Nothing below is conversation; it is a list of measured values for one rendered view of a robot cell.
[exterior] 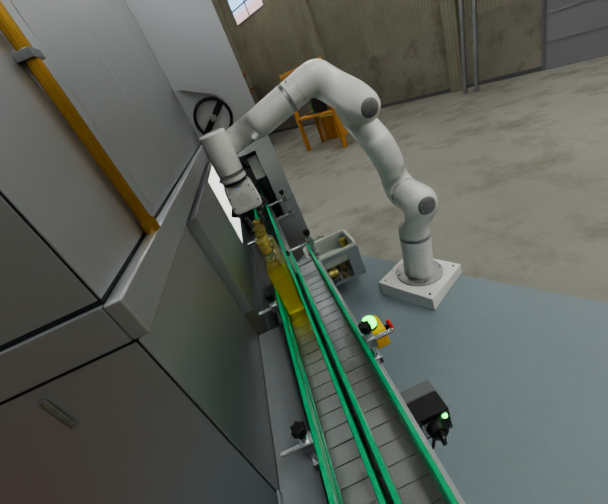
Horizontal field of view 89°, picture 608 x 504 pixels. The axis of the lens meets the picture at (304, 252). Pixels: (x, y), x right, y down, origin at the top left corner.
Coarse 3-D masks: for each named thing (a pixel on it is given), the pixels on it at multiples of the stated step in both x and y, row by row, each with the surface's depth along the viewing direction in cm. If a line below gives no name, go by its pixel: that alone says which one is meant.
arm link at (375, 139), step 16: (336, 112) 105; (352, 128) 105; (368, 128) 103; (384, 128) 103; (368, 144) 103; (384, 144) 102; (384, 160) 104; (400, 160) 106; (384, 176) 111; (400, 176) 116
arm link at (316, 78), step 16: (304, 64) 90; (320, 64) 89; (288, 80) 90; (304, 80) 89; (320, 80) 90; (336, 80) 90; (352, 80) 89; (304, 96) 91; (320, 96) 93; (336, 96) 91; (352, 96) 89; (368, 96) 88; (352, 112) 90; (368, 112) 89
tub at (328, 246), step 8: (336, 232) 149; (344, 232) 147; (320, 240) 149; (328, 240) 150; (336, 240) 151; (352, 240) 138; (304, 248) 148; (320, 248) 151; (328, 248) 151; (336, 248) 151; (344, 248) 135; (320, 256) 151; (328, 256) 135
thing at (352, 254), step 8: (352, 248) 136; (336, 256) 136; (344, 256) 137; (352, 256) 138; (360, 256) 139; (328, 264) 137; (336, 264) 138; (344, 264) 139; (352, 264) 140; (360, 264) 141; (328, 272) 139; (336, 272) 140; (344, 272) 141; (352, 272) 142; (360, 272) 143; (336, 280) 142; (344, 280) 142
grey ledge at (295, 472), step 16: (272, 336) 99; (272, 352) 93; (288, 352) 91; (272, 368) 88; (288, 368) 86; (272, 384) 84; (288, 384) 82; (272, 400) 79; (288, 400) 78; (272, 416) 76; (288, 416) 74; (304, 416) 72; (272, 432) 72; (288, 432) 71; (288, 464) 65; (304, 464) 64; (288, 480) 62; (304, 480) 61; (320, 480) 60; (288, 496) 60; (304, 496) 59; (320, 496) 58
